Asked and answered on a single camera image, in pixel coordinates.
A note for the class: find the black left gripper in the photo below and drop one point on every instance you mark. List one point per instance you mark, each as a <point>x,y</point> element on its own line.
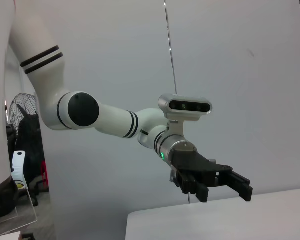
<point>192,162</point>

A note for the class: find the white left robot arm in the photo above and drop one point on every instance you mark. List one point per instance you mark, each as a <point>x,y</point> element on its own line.
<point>110,117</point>

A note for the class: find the red plastic stool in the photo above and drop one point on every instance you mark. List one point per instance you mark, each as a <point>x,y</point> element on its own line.
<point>43,175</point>

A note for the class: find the white curved plastic part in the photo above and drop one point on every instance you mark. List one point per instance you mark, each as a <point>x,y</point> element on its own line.
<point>19,167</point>

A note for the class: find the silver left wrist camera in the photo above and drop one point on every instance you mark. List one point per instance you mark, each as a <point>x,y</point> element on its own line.
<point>185,106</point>

